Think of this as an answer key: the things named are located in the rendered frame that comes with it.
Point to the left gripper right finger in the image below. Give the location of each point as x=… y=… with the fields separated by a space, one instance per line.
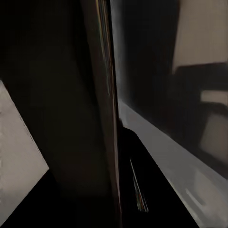
x=166 y=210

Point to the poster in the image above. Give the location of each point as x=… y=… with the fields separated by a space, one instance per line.
x=57 y=64

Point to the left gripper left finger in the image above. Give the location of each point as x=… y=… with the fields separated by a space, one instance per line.
x=44 y=207

